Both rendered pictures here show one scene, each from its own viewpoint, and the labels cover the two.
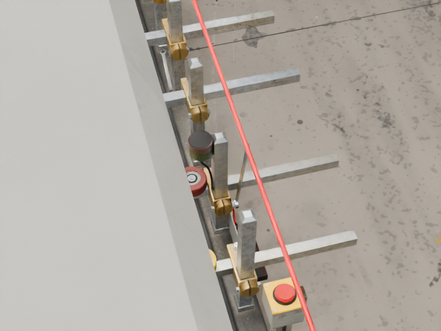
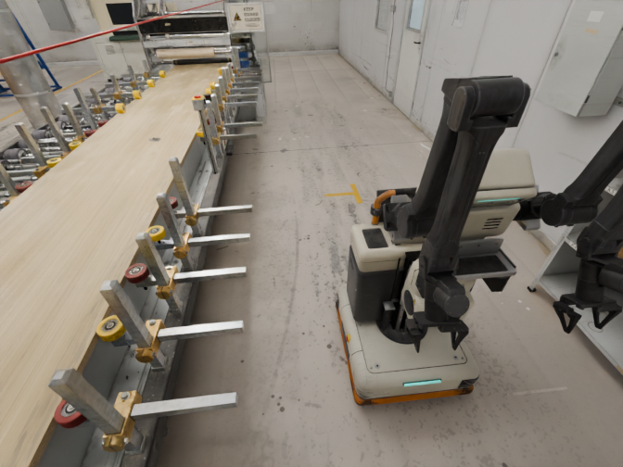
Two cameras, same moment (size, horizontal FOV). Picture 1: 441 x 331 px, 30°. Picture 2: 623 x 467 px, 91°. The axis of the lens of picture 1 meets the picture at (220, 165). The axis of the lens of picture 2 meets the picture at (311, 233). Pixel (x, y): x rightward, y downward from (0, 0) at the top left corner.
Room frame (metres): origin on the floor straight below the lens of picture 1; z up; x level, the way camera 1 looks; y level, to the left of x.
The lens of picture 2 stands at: (-1.14, -1.14, 1.75)
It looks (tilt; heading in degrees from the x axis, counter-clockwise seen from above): 39 degrees down; 9
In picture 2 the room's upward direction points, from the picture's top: 2 degrees counter-clockwise
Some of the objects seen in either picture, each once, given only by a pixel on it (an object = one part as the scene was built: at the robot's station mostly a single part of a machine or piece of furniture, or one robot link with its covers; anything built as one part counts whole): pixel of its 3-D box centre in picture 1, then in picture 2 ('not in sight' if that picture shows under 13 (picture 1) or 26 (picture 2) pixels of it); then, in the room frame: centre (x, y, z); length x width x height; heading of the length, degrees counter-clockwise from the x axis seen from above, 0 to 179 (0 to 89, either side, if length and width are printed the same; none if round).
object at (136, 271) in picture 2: not in sight; (140, 279); (-0.41, -0.32, 0.85); 0.08 x 0.08 x 0.11
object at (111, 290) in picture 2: not in sight; (140, 334); (-0.67, -0.50, 0.90); 0.04 x 0.04 x 0.48; 14
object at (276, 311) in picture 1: (283, 303); (198, 104); (0.77, -0.13, 1.18); 0.07 x 0.07 x 0.08; 14
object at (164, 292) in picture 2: not in sight; (167, 282); (-0.40, -0.43, 0.84); 0.14 x 0.06 x 0.05; 14
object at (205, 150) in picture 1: (200, 142); not in sight; (1.26, 0.05, 1.10); 0.06 x 0.06 x 0.02
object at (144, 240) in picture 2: not in sight; (163, 282); (-0.43, -0.43, 0.87); 0.04 x 0.04 x 0.48; 14
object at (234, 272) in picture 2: not in sight; (192, 277); (-0.36, -0.51, 0.84); 0.43 x 0.03 x 0.04; 104
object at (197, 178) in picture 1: (192, 189); not in sight; (1.29, 0.08, 0.85); 0.08 x 0.08 x 0.11
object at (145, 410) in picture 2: not in sight; (158, 409); (-0.85, -0.64, 0.83); 0.43 x 0.03 x 0.04; 104
